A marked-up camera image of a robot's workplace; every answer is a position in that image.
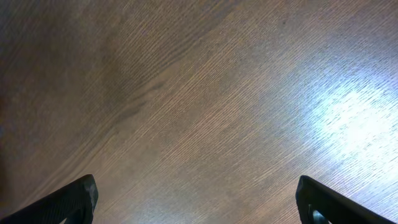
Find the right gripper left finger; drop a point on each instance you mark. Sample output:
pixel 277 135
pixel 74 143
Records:
pixel 73 203

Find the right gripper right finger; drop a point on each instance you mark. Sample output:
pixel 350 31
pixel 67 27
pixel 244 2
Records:
pixel 318 203

